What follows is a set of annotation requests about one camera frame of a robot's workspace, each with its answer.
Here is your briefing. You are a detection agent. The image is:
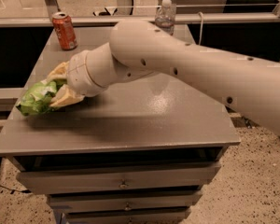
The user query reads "green rice chip bag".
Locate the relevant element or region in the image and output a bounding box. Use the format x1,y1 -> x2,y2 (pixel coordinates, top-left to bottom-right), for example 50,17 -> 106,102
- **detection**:
16,79 -> 66,116

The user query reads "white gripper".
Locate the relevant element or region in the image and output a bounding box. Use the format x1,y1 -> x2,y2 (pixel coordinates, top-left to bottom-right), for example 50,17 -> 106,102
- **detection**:
47,50 -> 105,108

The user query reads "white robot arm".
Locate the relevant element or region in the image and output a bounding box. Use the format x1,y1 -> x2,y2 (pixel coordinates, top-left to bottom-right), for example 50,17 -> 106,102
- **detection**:
48,20 -> 280,136

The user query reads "black floor cable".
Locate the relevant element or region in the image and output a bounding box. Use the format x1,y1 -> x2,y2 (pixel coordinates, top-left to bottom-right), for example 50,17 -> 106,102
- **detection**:
0,183 -> 32,195

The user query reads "grey metal railing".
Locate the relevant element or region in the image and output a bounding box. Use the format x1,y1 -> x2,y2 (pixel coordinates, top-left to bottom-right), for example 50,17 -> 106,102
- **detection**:
0,12 -> 280,28

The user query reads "orange soda can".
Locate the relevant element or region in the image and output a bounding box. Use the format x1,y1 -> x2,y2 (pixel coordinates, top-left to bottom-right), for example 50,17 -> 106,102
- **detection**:
52,12 -> 77,50

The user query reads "clear plastic water bottle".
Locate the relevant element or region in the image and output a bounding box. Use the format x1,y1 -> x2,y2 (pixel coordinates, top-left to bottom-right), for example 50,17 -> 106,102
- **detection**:
155,0 -> 175,35

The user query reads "white hanging cable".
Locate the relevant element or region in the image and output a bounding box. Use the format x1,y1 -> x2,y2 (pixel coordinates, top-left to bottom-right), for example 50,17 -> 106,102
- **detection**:
197,11 -> 205,50

